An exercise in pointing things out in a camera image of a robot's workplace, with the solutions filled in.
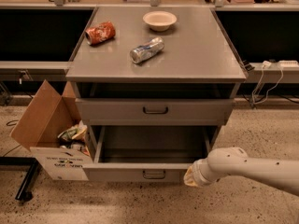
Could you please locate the crushed silver blue can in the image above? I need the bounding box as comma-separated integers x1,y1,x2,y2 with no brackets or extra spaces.
130,36,164,64

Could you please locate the trash in cardboard box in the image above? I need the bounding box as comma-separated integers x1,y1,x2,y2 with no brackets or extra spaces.
57,121,90,156

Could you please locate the black table leg base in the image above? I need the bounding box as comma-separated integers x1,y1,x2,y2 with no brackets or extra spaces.
0,157,40,203

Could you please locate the grey drawer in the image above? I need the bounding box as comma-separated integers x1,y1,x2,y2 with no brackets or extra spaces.
76,98,234,126
83,126,218,182

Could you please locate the grey top drawer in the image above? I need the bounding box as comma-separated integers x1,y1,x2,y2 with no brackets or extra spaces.
76,98,234,126

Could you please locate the white paper bowl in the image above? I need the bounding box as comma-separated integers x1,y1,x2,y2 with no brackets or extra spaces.
143,11,177,32

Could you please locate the open cardboard box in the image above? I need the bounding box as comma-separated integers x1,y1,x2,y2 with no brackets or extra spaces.
10,80,93,181

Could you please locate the long workbench shelf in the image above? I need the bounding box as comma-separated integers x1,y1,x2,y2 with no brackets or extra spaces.
0,61,72,81

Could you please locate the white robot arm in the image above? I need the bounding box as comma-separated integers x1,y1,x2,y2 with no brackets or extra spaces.
184,147,299,196

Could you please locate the white power strip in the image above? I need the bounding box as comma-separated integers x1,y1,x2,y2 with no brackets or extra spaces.
278,60,298,68

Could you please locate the crushed orange soda can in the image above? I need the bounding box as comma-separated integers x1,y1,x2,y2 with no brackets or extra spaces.
85,21,116,46

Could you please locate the white power adapter with cable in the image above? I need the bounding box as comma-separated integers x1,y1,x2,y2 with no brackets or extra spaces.
251,61,271,106

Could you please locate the grey drawer cabinet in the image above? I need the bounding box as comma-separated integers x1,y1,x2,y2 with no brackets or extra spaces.
65,6,248,147

